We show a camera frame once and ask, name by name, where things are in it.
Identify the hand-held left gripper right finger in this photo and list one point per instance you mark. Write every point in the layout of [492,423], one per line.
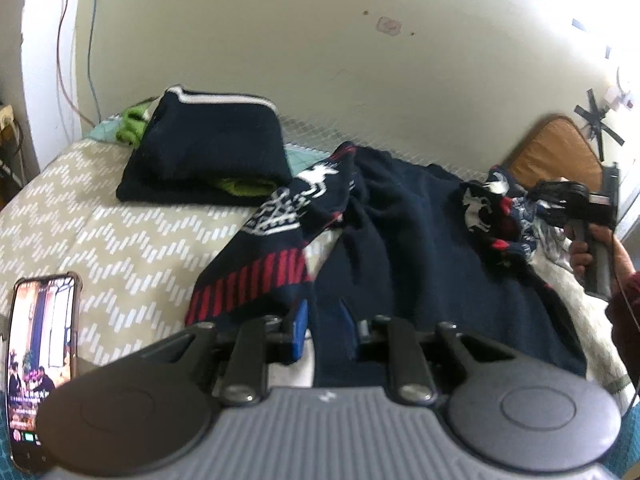
[347,322]

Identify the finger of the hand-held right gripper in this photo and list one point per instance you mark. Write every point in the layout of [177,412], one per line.
[556,215]
[562,192]

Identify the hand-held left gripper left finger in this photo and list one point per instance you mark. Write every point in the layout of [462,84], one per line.
[301,331]

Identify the navy patterned knit sweater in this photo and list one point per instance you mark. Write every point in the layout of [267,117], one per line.
[400,240]

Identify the navy sweater green trim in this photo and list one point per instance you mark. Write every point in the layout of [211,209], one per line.
[210,145]

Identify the person's right forearm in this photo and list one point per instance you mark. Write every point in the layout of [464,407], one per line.
[625,320]

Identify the person's right hand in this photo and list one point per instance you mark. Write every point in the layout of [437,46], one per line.
[580,262]

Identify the orange pillow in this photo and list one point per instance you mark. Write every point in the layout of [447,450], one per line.
[550,150]

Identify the white cloth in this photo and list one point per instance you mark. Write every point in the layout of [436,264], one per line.
[575,320]

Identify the black tape cross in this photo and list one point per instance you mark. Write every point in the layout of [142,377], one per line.
[597,120]

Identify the blue tape strip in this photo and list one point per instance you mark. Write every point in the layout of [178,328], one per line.
[608,52]
[580,24]

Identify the patterned bed sheet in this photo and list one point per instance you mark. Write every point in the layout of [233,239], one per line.
[125,240]

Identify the smartphone in clear case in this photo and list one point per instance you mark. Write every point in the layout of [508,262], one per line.
[42,360]

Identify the white wall device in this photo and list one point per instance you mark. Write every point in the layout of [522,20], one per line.
[616,96]

